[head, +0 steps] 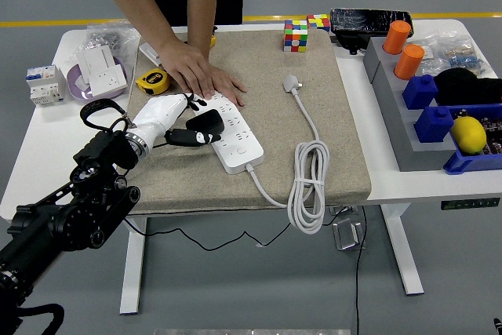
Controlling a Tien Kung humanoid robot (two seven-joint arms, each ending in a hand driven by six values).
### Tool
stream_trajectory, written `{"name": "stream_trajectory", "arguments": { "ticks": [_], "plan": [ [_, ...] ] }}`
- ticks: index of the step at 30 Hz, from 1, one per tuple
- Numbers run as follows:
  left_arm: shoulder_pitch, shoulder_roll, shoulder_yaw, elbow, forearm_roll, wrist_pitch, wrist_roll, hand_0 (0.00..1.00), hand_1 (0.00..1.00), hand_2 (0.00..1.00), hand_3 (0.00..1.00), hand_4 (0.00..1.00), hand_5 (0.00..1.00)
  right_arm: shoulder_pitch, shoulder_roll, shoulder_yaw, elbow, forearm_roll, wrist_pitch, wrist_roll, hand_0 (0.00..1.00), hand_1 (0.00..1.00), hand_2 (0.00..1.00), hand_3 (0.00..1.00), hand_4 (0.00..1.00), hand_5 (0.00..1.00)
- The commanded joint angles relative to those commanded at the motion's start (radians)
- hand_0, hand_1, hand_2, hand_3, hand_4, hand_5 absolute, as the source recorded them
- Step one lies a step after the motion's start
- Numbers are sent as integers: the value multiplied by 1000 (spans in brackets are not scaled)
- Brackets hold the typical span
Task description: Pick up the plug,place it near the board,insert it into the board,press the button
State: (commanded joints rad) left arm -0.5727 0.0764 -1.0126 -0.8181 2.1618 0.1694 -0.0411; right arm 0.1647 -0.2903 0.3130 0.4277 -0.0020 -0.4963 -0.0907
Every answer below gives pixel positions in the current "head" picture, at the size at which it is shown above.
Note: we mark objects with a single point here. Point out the clear bag of screws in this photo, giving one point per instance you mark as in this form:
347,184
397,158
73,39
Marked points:
104,38

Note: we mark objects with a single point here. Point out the table height control panel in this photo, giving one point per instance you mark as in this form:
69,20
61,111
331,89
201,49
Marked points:
470,204

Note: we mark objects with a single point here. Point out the white power strip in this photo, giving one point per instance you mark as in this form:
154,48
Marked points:
239,150

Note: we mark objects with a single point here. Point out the yellow tape measure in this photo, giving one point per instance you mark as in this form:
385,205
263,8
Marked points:
153,81

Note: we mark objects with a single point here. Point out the small colourful puzzle cube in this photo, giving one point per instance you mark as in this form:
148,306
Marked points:
319,21

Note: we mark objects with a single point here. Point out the black film-wrapped box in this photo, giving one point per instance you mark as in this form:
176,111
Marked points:
353,21

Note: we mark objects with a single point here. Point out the purple bowl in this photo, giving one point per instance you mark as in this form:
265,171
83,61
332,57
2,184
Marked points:
78,93

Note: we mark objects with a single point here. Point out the blue plastic bin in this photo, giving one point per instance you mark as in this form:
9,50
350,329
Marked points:
463,162

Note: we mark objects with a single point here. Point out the white table leg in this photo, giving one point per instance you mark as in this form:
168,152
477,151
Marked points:
404,256
133,272

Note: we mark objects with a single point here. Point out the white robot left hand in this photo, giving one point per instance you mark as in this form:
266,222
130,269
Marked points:
157,115

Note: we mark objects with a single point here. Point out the clear bag of parts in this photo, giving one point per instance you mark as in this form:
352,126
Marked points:
451,52

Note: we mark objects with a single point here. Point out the white switch panel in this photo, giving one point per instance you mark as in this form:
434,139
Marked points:
96,60

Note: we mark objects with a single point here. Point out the yellow lemon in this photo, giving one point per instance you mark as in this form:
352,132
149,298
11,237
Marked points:
468,135

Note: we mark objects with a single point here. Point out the black power adapter plug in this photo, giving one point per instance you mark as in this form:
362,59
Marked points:
208,120

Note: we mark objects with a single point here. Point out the large colourful puzzle cube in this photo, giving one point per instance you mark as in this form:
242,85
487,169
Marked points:
296,37

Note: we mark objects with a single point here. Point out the white wall socket panel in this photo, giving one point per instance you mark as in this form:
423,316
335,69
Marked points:
108,80

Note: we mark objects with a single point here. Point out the person's left hand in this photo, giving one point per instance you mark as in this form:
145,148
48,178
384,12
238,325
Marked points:
229,86

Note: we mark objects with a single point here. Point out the clear acrylic stand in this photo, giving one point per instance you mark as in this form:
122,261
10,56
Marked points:
347,233
339,210

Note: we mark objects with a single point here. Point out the white circuit breaker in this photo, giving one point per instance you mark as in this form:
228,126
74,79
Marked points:
43,84

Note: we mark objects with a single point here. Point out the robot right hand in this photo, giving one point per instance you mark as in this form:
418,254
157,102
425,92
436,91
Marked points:
498,325

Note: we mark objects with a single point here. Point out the person's right hand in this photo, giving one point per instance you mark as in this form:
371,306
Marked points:
184,64

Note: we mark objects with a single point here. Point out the orange cylinder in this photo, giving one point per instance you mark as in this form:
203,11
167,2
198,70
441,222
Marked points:
408,62
397,37

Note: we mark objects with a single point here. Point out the small yellow object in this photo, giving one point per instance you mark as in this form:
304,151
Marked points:
214,41

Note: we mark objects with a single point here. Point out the grey stepped peg base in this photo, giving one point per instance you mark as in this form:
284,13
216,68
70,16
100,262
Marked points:
392,107

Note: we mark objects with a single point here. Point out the blue peg block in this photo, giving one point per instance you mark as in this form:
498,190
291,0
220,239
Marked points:
433,125
419,92

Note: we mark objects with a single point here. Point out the grey-brown table mat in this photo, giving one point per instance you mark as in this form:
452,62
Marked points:
266,123

